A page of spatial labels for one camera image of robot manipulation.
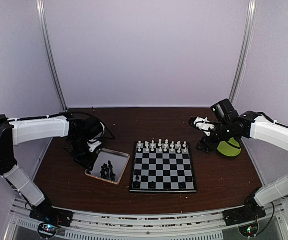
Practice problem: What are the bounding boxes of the black rook corner piece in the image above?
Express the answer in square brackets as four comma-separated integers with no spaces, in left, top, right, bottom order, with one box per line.
[133,181,139,188]

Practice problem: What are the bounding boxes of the right aluminium frame post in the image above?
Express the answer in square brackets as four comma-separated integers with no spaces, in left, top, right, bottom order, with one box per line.
[229,0,257,106]

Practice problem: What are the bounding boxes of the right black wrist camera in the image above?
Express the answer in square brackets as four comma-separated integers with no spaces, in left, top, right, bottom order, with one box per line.
[210,98,238,122]

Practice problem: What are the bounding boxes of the left aluminium frame post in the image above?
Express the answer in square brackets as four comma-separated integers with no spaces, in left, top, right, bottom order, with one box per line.
[36,0,67,111]

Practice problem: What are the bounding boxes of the aluminium front rail frame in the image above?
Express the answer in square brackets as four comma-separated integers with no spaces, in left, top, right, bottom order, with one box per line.
[3,196,288,240]

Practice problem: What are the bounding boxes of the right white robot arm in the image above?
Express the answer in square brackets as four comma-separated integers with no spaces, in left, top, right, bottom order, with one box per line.
[188,111,288,221]

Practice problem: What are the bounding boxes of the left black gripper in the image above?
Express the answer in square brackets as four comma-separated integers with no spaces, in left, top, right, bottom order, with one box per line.
[69,136,98,171]

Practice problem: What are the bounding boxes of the aluminium frame post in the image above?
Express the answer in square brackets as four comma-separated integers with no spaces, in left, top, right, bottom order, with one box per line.
[36,0,67,111]
[229,0,257,106]

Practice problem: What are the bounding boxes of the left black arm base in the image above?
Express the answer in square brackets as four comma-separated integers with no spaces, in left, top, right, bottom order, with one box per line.
[29,208,73,240]

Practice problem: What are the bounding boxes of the white queen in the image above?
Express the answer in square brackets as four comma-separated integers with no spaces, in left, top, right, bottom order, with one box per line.
[158,139,162,148]

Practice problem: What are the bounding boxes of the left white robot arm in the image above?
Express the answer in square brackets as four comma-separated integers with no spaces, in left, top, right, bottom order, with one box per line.
[0,112,106,222]

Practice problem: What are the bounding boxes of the wooden tray with mirror base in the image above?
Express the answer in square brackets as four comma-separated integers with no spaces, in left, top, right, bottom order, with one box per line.
[84,148,130,185]

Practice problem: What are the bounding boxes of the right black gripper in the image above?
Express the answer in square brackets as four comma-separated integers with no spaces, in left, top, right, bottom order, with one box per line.
[195,121,233,155]

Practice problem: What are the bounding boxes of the pile of black chess pieces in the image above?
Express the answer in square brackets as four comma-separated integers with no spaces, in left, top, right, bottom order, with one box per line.
[100,160,116,182]

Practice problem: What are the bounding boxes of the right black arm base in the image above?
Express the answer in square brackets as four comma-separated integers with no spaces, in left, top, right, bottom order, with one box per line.
[223,206,266,237]

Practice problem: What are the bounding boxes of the green plate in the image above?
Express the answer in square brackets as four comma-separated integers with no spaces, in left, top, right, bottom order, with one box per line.
[217,138,241,158]

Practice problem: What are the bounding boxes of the black and grey chessboard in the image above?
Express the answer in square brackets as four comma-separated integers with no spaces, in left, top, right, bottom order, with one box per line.
[129,141,197,194]

